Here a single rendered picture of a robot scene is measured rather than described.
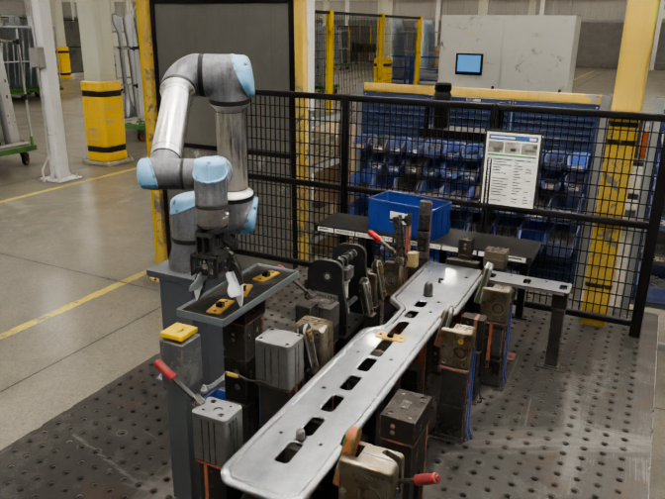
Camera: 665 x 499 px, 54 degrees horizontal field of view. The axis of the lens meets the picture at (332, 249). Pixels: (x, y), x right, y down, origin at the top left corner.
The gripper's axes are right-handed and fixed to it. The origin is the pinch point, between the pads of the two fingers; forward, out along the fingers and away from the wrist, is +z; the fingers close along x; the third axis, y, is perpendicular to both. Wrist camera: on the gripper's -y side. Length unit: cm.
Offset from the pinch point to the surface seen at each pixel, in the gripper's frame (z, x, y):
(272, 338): 6.8, 14.7, 2.3
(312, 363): 16.8, 21.8, -6.1
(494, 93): -29, 45, -259
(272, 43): -55, -87, -247
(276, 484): 18, 30, 38
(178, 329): 1.8, -3.3, 14.3
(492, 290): 14, 62, -64
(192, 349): 5.9, 0.3, 14.9
